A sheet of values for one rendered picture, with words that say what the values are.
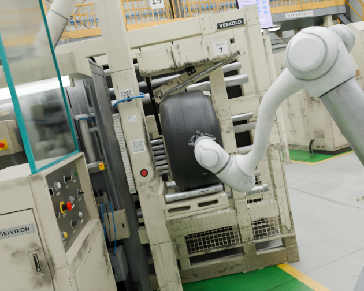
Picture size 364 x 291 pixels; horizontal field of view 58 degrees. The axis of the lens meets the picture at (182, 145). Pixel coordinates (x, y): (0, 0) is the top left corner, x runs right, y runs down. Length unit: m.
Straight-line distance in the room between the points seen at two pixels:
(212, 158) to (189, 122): 0.49
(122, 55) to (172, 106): 0.41
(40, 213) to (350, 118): 1.07
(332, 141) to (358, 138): 5.25
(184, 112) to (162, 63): 0.52
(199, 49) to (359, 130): 1.41
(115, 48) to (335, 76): 1.29
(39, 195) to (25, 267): 0.28
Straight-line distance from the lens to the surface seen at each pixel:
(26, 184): 1.32
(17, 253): 1.41
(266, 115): 1.20
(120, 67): 1.91
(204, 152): 1.26
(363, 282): 1.44
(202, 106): 1.75
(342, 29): 1.12
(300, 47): 0.90
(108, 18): 1.97
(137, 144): 1.90
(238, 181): 1.34
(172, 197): 1.87
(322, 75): 0.93
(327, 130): 6.21
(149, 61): 2.16
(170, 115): 1.74
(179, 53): 2.16
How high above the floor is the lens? 1.41
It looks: 7 degrees down
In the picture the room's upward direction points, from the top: 12 degrees counter-clockwise
